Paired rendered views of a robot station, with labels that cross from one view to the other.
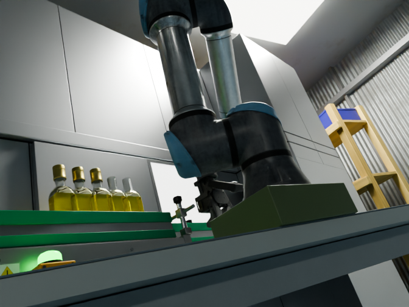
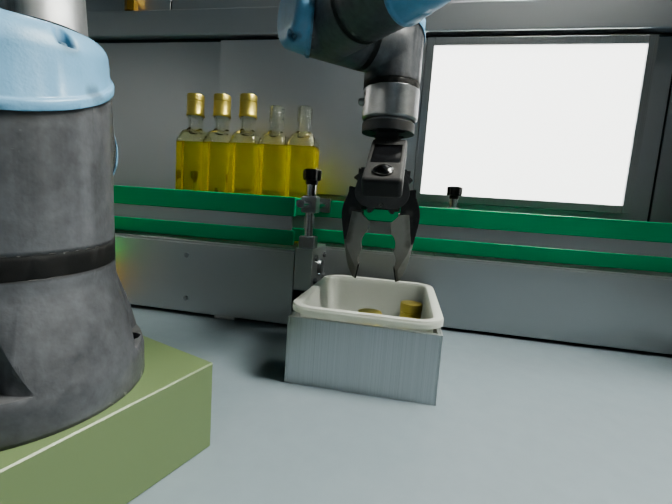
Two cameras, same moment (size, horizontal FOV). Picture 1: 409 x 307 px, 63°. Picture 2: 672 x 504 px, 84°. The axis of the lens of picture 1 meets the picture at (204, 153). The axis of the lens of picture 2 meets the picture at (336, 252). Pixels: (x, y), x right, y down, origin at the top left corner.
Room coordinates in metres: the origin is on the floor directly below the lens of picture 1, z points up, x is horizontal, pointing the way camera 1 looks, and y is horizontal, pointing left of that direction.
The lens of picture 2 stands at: (0.78, -0.43, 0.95)
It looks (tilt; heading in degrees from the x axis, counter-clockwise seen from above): 7 degrees down; 63
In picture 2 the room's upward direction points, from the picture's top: 4 degrees clockwise
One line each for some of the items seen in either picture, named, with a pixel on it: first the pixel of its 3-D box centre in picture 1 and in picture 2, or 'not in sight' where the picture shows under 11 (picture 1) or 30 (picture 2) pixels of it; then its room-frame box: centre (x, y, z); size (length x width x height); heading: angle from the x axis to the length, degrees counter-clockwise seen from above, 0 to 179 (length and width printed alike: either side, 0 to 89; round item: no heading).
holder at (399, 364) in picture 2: not in sight; (371, 323); (1.07, 0.02, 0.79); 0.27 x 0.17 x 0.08; 53
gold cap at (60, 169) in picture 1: (59, 173); (195, 106); (0.87, 0.42, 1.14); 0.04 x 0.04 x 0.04
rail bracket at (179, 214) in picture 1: (176, 218); (313, 209); (1.03, 0.14, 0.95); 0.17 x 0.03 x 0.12; 53
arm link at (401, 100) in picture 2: not in sight; (387, 109); (1.07, 0.02, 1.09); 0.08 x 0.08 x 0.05
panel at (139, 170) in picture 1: (149, 195); (410, 122); (1.29, 0.27, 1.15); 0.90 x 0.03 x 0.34; 143
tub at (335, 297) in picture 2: not in sight; (370, 322); (1.06, 0.00, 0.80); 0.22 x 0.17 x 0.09; 53
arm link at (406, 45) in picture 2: not in sight; (392, 47); (1.07, 0.02, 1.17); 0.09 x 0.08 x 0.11; 3
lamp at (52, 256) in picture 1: (50, 259); not in sight; (0.64, 0.35, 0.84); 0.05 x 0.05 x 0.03
